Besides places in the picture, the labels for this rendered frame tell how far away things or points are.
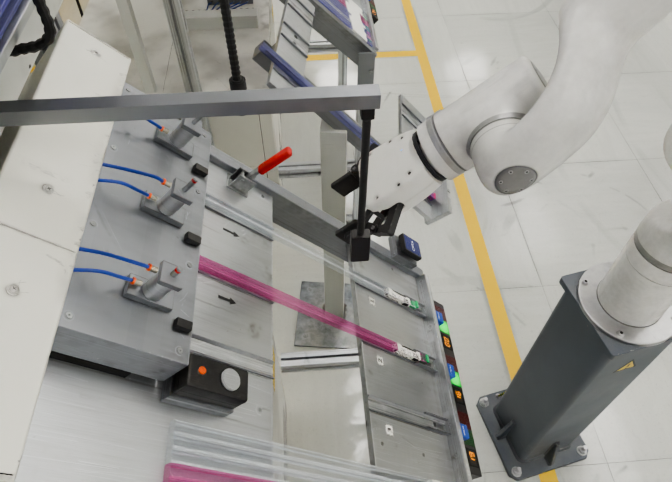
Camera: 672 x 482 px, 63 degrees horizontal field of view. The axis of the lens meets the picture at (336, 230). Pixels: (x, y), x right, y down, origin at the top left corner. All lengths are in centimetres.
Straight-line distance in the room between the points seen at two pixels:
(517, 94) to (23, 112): 50
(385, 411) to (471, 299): 116
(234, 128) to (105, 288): 130
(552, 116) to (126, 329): 47
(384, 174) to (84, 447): 46
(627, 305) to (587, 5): 64
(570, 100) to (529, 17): 285
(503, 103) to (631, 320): 62
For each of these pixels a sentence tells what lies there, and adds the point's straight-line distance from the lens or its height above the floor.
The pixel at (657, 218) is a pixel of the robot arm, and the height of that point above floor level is 95.
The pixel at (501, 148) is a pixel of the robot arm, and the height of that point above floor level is 123.
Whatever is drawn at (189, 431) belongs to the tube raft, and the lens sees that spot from 61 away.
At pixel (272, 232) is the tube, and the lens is 83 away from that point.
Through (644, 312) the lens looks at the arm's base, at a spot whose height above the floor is 76.
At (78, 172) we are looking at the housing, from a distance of 59.
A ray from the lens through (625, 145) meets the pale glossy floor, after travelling 274.
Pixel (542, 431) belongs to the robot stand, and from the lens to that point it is 156.
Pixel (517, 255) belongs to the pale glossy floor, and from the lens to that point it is 214.
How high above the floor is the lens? 164
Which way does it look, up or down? 51 degrees down
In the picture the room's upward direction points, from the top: straight up
